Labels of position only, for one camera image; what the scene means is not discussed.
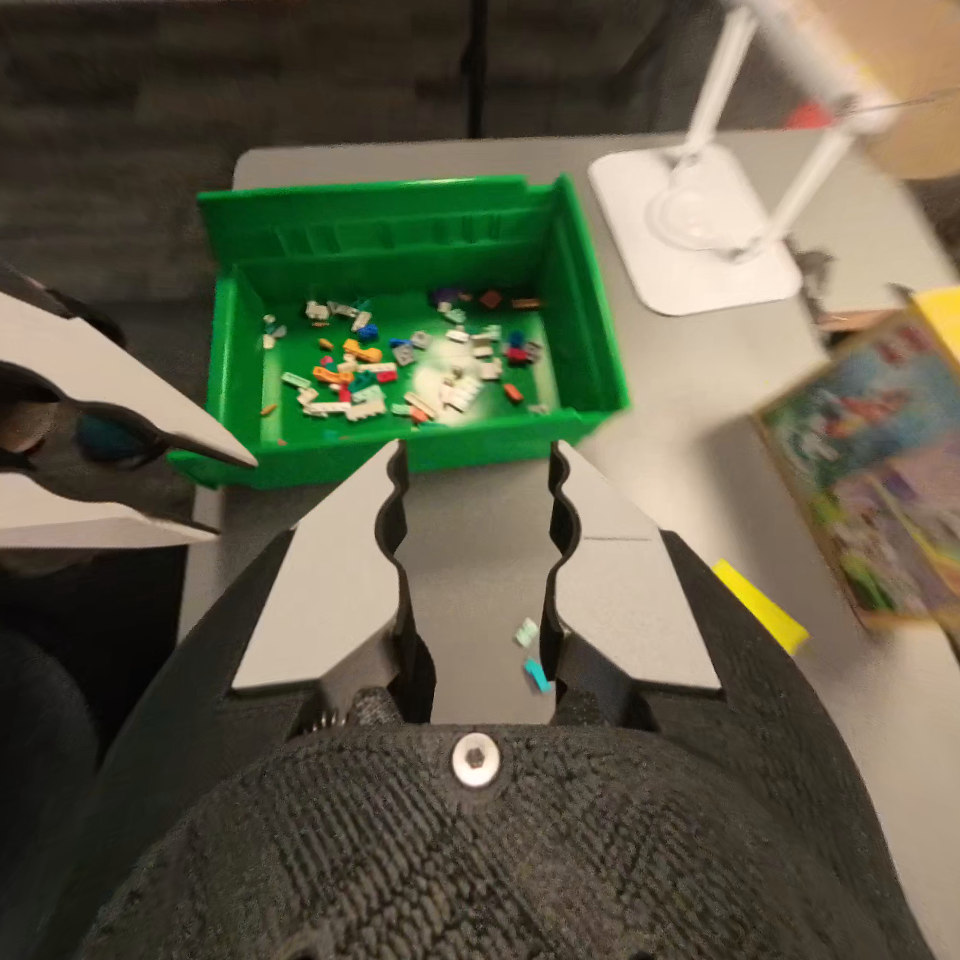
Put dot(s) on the scattered small lego pieces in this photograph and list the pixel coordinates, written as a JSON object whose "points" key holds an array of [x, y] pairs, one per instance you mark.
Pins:
{"points": [[526, 632]]}

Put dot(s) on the green plastic bin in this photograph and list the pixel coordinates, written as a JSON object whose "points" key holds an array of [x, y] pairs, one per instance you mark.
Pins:
{"points": [[375, 232]]}

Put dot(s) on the person's torso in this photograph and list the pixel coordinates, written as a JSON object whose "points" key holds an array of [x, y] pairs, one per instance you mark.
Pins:
{"points": [[37, 727]]}

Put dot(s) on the yellow sticky note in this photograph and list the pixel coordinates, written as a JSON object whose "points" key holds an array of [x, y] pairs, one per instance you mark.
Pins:
{"points": [[761, 607]]}

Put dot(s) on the person's left hand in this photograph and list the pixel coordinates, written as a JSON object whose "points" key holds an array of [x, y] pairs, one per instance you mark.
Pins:
{"points": [[22, 431]]}

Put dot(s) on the yellow lego box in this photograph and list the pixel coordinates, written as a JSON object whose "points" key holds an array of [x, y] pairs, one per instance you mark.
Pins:
{"points": [[862, 465]]}

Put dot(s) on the red object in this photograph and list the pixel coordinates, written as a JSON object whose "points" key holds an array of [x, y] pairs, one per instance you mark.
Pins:
{"points": [[808, 116]]}

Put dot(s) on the pile of mixed lego pieces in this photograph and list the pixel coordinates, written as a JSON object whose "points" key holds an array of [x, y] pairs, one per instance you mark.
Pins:
{"points": [[360, 352]]}

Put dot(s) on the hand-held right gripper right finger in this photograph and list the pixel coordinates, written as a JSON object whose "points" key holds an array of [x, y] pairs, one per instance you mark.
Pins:
{"points": [[630, 600]]}

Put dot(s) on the black pole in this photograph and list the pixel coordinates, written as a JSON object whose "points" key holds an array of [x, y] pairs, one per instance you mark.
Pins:
{"points": [[476, 67]]}

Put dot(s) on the beige book stand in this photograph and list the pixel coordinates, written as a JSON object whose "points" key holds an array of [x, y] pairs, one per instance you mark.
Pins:
{"points": [[697, 247]]}

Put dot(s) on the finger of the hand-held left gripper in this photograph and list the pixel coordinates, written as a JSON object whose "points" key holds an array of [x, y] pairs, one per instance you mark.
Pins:
{"points": [[90, 360], [75, 525]]}

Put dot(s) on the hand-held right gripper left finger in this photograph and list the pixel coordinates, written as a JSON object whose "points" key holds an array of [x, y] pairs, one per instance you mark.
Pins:
{"points": [[330, 600]]}

